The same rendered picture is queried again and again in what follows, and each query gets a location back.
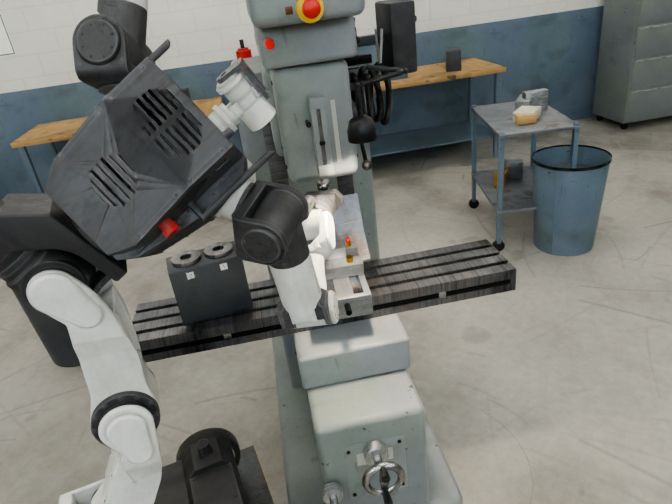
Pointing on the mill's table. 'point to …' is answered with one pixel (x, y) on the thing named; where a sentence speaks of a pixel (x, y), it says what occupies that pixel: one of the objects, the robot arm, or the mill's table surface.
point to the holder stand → (208, 282)
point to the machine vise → (352, 291)
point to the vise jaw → (337, 268)
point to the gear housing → (308, 42)
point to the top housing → (269, 13)
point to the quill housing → (307, 169)
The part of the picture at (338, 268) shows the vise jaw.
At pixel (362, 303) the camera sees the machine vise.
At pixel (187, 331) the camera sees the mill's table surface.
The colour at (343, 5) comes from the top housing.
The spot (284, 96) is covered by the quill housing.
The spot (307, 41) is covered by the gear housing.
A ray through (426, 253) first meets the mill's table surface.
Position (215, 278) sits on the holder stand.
